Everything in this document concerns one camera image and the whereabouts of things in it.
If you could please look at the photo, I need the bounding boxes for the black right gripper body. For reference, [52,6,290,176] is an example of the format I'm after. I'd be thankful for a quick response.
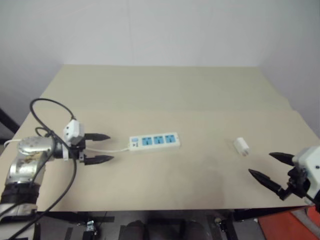
[278,167,312,201]

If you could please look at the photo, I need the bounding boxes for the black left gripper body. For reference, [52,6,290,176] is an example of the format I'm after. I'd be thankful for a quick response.
[67,138,88,164]

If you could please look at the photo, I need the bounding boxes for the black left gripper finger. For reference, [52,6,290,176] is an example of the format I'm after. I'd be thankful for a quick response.
[83,155,115,166]
[84,132,111,143]

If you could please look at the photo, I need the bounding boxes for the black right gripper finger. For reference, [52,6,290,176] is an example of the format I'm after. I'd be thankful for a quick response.
[247,168,285,195]
[268,151,295,166]

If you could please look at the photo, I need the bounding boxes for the white plug adapter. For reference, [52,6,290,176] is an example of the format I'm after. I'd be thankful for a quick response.
[233,136,251,158]

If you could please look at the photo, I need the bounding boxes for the white blue power strip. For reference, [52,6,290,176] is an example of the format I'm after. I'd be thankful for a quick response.
[128,132,181,152]

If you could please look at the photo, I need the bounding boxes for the orange red object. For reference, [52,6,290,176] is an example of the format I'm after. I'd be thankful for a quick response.
[257,209,320,240]

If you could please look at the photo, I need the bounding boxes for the black slanted bar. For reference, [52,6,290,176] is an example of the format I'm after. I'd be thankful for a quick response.
[0,107,21,141]

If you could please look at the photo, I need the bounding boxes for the dark rounded shape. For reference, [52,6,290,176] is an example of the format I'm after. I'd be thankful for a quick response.
[124,219,149,240]

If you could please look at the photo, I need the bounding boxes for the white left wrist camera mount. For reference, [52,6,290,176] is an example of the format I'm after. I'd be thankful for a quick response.
[62,119,86,162]

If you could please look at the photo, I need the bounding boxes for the black table frame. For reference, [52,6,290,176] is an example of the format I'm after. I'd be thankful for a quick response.
[34,206,259,240]

